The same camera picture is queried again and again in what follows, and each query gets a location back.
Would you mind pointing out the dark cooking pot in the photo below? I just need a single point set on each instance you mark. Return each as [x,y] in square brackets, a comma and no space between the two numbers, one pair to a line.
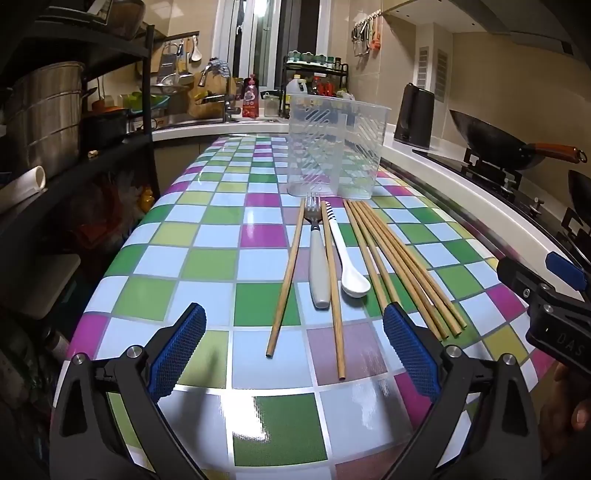
[106,129]

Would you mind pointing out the white plastic roll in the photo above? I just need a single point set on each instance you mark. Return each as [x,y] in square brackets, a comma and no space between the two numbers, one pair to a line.
[27,182]

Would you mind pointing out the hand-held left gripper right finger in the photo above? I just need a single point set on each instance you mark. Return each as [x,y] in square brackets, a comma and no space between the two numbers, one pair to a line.
[411,355]

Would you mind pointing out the large steel stockpot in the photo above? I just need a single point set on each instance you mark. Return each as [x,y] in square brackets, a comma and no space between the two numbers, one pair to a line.
[46,120]

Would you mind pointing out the kitchen window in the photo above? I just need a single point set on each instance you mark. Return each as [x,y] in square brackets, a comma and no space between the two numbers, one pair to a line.
[268,37]

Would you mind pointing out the beige flat board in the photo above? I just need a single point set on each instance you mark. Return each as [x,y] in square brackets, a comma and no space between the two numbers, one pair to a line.
[37,286]

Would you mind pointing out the range hood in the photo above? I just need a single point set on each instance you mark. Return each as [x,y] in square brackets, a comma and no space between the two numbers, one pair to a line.
[508,23]

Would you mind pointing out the hanging kitchen tools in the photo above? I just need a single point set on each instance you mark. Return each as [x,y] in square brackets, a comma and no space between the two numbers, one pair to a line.
[367,37]

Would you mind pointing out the person's right hand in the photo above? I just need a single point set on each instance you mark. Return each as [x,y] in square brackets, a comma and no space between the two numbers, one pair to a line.
[577,415]

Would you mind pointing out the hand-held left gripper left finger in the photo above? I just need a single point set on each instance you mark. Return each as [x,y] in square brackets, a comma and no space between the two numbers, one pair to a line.
[178,350]

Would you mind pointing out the black electric kettle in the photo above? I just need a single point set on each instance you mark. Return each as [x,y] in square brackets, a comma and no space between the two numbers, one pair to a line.
[415,117]

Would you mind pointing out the green plastic bowl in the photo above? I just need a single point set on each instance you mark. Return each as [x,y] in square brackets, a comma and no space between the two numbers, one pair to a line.
[143,102]

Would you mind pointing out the wooden cutting board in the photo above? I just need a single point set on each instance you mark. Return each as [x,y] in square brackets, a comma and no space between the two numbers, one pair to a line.
[207,104]

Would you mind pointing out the black gas stove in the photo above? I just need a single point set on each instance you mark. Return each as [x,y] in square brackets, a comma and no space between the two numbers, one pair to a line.
[489,177]

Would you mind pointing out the chrome kitchen faucet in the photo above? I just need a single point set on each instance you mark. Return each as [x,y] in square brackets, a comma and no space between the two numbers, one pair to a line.
[227,101]

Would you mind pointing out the red and white mesh bag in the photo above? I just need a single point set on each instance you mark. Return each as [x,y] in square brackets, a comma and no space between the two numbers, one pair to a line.
[104,217]

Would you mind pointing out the black spice rack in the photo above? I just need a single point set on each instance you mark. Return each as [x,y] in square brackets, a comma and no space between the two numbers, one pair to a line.
[318,69]

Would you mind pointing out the steel kitchen sink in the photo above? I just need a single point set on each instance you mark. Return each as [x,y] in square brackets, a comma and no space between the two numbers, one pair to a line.
[203,122]

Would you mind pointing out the steel colander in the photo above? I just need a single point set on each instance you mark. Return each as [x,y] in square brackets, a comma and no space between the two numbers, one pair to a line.
[171,83]

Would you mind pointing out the clear plastic utensil holder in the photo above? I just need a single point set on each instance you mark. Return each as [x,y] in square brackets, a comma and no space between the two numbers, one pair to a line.
[332,152]

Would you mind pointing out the white hanging ladle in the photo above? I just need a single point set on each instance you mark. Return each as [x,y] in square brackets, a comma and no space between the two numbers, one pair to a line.
[195,53]

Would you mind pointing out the black metal shelf rack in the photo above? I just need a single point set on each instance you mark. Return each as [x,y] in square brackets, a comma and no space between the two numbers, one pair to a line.
[147,115]

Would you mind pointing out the metal box grater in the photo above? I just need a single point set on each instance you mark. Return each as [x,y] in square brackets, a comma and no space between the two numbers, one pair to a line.
[167,60]

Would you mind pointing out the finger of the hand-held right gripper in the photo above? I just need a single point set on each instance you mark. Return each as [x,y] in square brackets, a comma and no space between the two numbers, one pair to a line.
[517,274]
[565,270]

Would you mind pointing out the colourful checkered table cover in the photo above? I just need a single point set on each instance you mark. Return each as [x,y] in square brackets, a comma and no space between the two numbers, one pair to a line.
[258,318]

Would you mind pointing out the brown bowl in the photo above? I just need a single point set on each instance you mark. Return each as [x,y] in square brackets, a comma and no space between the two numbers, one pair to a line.
[127,18]

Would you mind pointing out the white wall vent grille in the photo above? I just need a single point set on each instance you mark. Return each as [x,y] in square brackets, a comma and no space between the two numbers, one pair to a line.
[433,74]

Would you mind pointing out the red dish soap bottle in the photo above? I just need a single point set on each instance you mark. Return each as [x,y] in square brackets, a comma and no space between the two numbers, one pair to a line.
[250,99]

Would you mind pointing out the dark frying pan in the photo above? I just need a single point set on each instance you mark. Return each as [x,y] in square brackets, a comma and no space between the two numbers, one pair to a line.
[581,187]

